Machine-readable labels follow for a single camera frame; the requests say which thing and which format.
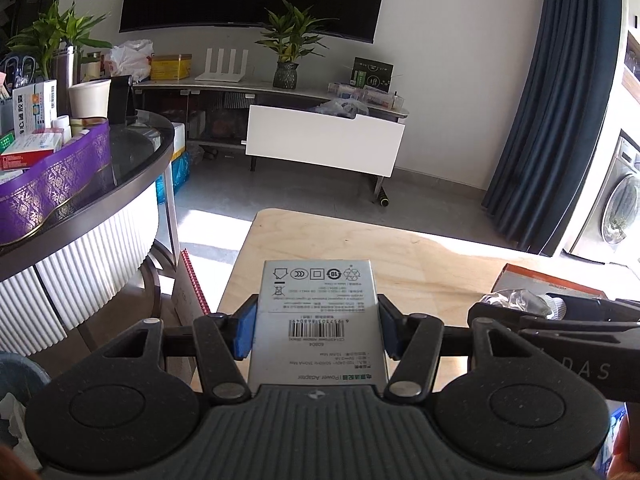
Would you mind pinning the black and green box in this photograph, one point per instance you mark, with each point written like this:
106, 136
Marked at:
372, 74

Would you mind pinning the red spiral notebook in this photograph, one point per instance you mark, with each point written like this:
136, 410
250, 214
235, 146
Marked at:
192, 295

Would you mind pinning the yellow box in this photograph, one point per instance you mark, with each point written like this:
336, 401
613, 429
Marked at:
171, 67

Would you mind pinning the white plastic bag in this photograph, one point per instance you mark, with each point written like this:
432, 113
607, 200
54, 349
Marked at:
130, 60

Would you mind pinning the white paper cup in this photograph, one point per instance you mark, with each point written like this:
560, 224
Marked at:
89, 99

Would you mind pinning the red and white box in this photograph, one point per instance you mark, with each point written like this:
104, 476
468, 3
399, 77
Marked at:
27, 150

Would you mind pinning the row of clear plastic boxes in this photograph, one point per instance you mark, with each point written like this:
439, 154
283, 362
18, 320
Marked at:
365, 95

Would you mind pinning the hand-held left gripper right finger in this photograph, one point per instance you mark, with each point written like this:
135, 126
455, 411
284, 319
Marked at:
391, 330

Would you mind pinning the washing machine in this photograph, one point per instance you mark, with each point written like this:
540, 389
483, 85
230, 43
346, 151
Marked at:
612, 200

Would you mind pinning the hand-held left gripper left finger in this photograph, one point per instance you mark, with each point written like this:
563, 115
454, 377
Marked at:
245, 330

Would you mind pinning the black stand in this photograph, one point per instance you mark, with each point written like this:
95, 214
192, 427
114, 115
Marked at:
121, 100

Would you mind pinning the blue plastic bag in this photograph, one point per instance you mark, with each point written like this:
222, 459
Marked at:
175, 177

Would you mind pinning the grey plastic bag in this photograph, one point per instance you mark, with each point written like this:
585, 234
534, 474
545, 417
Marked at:
342, 108

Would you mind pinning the television cabinet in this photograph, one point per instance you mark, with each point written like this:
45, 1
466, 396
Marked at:
210, 90

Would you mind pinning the white adapter box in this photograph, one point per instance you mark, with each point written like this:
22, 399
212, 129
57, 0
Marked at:
320, 310

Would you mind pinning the white router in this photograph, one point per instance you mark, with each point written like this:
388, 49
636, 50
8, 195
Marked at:
222, 72

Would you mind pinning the wall shelf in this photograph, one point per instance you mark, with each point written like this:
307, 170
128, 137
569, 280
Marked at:
632, 65

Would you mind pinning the round dark table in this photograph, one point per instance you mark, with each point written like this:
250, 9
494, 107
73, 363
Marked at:
100, 240

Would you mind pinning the potted plant in dark vase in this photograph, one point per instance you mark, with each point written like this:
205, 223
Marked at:
286, 75

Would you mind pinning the scissors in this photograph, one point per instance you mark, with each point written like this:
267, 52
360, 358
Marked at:
17, 72

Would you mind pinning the white and blue medicine box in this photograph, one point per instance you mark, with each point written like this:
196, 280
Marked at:
35, 107

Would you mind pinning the blue trash bin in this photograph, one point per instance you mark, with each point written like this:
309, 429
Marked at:
17, 385

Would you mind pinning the person's right hand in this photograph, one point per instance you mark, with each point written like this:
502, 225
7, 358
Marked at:
629, 450

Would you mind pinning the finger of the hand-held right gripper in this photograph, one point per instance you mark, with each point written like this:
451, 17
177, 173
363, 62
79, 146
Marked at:
580, 331
590, 310

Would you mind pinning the orange cardboard box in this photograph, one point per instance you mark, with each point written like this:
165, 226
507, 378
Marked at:
545, 280

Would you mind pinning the white bottle cap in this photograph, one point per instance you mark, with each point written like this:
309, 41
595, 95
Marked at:
61, 127

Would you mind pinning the steel cup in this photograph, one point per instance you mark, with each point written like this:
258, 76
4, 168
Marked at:
66, 80

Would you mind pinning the leafy green plant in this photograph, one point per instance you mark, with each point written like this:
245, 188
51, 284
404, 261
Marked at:
60, 30

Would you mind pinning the white panel chair back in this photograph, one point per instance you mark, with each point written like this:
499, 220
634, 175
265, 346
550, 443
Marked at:
325, 140

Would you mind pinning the purple patterned box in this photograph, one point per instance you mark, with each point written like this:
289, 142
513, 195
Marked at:
50, 190

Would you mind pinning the dark blue curtain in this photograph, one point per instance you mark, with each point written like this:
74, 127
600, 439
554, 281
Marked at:
545, 110

